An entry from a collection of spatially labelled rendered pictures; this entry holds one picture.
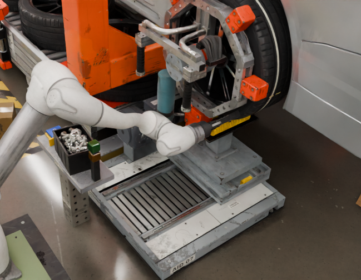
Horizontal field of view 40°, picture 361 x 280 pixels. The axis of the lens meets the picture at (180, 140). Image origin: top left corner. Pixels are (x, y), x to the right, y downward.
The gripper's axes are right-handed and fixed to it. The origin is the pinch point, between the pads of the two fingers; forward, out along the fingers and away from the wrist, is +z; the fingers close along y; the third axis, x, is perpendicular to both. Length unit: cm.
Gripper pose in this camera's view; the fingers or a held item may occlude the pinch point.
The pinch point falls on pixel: (233, 115)
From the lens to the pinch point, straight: 232.1
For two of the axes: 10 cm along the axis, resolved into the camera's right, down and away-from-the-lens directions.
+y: 4.8, -1.8, -8.6
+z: 7.8, -3.5, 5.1
